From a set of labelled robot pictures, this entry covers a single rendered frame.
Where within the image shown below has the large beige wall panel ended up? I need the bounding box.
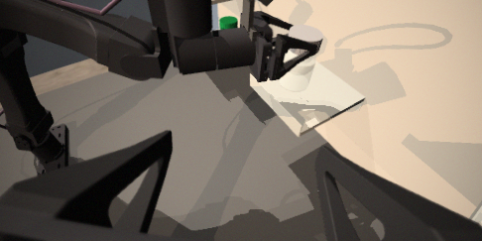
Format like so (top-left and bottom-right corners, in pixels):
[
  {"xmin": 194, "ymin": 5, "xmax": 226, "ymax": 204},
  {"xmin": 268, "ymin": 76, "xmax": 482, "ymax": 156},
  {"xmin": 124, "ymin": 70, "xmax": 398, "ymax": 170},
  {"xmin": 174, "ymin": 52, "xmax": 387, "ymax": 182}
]
[{"xmin": 255, "ymin": 0, "xmax": 482, "ymax": 218}]

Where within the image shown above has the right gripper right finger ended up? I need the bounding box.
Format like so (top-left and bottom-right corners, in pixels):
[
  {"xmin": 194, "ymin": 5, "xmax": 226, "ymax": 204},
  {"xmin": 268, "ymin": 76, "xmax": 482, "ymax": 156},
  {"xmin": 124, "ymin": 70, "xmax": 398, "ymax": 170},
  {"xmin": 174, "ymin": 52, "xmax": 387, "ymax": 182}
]
[{"xmin": 314, "ymin": 146, "xmax": 482, "ymax": 241}]

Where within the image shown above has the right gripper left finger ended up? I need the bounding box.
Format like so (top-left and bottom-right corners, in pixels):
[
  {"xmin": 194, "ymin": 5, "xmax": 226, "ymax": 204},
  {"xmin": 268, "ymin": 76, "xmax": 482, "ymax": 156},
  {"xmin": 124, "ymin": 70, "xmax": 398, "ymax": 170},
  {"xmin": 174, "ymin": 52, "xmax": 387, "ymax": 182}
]
[{"xmin": 0, "ymin": 130, "xmax": 173, "ymax": 234}]

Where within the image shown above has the white bottle with grey cap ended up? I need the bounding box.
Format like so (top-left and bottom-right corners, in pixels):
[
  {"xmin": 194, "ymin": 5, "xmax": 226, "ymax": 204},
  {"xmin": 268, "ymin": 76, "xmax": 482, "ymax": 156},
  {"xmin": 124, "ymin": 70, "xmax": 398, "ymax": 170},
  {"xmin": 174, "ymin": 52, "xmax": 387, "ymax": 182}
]
[{"xmin": 279, "ymin": 25, "xmax": 323, "ymax": 92}]

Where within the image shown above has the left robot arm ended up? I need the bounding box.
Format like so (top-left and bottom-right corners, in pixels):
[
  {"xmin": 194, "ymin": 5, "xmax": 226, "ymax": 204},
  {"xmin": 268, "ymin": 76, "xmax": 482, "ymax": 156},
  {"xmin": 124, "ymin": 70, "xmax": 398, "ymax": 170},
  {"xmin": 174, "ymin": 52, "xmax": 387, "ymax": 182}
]
[{"xmin": 0, "ymin": 0, "xmax": 216, "ymax": 176}]

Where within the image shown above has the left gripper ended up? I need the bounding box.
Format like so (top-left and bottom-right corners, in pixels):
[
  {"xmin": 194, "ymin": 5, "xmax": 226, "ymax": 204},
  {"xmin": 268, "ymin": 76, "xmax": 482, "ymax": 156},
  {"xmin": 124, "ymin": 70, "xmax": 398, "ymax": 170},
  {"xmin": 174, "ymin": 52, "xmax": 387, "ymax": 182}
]
[{"xmin": 211, "ymin": 0, "xmax": 317, "ymax": 82}]

